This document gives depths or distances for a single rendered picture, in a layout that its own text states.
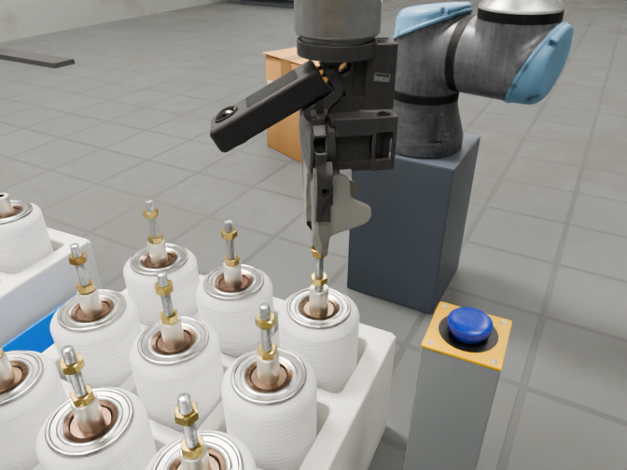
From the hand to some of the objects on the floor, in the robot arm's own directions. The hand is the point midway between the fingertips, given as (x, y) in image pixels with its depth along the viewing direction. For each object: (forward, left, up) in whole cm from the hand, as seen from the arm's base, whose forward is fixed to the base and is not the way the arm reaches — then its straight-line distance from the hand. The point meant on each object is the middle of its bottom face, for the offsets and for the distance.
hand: (313, 235), depth 56 cm
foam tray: (+15, -64, -35) cm, 75 cm away
